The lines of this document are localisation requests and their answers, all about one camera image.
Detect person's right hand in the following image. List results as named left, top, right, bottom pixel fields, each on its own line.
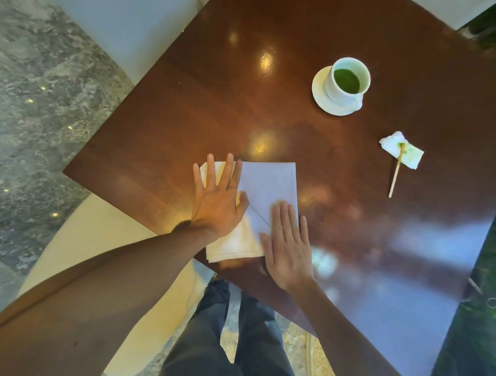
left=258, top=201, right=316, bottom=294

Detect person's left hand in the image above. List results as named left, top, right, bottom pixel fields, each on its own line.
left=191, top=153, right=250, bottom=239

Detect white cloth napkin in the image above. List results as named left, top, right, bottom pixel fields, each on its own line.
left=199, top=160, right=300, bottom=264

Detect person's left forearm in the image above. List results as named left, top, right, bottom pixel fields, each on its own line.
left=0, top=221, right=218, bottom=376

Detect person's right forearm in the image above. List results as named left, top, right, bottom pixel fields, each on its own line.
left=288, top=277, right=400, bottom=376

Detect person's right leg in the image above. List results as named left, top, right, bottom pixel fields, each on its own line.
left=234, top=291, right=296, bottom=376

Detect person's leg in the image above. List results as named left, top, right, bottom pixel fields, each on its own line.
left=234, top=291, right=296, bottom=376
left=160, top=278, right=234, bottom=376

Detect thin wooden stirring stick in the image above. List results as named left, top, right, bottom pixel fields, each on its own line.
left=388, top=143, right=406, bottom=199

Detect person's left leg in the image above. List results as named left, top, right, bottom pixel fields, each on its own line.
left=160, top=278, right=234, bottom=376

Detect cream round chair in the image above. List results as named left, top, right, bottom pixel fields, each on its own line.
left=17, top=192, right=214, bottom=376

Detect white ceramic saucer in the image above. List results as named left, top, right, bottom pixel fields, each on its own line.
left=312, top=65, right=363, bottom=116

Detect crumpled green-stained white tissue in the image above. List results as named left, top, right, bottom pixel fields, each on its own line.
left=379, top=131, right=424, bottom=170

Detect white ceramic cup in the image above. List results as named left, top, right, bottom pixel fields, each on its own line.
left=325, top=57, right=371, bottom=110

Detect green tea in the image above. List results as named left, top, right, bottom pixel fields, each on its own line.
left=334, top=68, right=361, bottom=95

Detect white upholstered chair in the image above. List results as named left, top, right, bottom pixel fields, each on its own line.
left=50, top=0, right=211, bottom=85
left=411, top=0, right=493, bottom=30

